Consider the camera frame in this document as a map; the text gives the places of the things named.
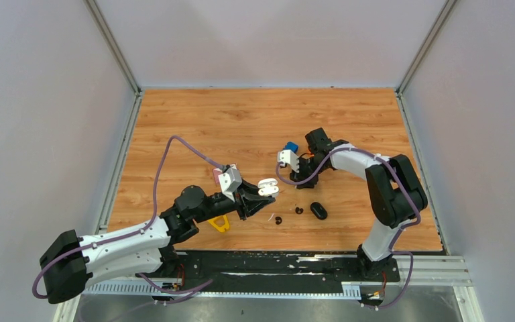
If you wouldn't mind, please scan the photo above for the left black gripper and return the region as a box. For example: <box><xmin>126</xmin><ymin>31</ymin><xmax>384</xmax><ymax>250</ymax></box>
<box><xmin>194</xmin><ymin>176</ymin><xmax>276</xmax><ymax>224</ymax></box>

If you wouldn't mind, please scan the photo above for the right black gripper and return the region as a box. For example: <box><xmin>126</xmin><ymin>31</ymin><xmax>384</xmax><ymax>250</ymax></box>
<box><xmin>289</xmin><ymin>157</ymin><xmax>327</xmax><ymax>190</ymax></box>

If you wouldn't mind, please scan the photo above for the white earbud charging case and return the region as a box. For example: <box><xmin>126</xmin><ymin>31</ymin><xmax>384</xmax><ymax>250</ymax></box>
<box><xmin>257</xmin><ymin>178</ymin><xmax>280</xmax><ymax>198</ymax></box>

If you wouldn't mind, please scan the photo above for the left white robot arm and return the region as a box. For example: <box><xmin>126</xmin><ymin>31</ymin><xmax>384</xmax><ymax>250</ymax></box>
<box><xmin>32</xmin><ymin>178</ymin><xmax>279</xmax><ymax>304</ymax></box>

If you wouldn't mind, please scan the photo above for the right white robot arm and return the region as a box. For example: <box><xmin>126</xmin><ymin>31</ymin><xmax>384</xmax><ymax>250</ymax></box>
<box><xmin>278</xmin><ymin>128</ymin><xmax>428</xmax><ymax>280</ymax></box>

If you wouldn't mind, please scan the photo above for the black earbud case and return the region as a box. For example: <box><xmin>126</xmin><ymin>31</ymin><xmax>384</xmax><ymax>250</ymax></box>
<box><xmin>310</xmin><ymin>202</ymin><xmax>328</xmax><ymax>220</ymax></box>

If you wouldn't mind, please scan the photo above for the blue toy brick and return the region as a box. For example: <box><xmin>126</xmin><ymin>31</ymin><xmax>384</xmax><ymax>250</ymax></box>
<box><xmin>284</xmin><ymin>142</ymin><xmax>298</xmax><ymax>154</ymax></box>

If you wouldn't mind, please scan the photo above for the pink snack packet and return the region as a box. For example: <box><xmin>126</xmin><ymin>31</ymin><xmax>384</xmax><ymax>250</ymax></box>
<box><xmin>213</xmin><ymin>163</ymin><xmax>237</xmax><ymax>186</ymax></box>

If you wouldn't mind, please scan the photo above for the yellow triangular plastic piece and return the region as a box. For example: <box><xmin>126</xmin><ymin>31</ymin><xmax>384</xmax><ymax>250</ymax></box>
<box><xmin>208</xmin><ymin>215</ymin><xmax>231</xmax><ymax>233</ymax></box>

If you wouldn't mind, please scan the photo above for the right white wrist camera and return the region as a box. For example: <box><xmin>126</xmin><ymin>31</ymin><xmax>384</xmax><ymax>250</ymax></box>
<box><xmin>277</xmin><ymin>149</ymin><xmax>300</xmax><ymax>173</ymax></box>

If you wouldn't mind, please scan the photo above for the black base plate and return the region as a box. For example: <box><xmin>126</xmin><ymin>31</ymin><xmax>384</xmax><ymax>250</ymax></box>
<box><xmin>135</xmin><ymin>250</ymin><xmax>402</xmax><ymax>295</ymax></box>

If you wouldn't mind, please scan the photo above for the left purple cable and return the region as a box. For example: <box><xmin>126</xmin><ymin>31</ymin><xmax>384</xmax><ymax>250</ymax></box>
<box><xmin>32</xmin><ymin>135</ymin><xmax>227</xmax><ymax>307</ymax></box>

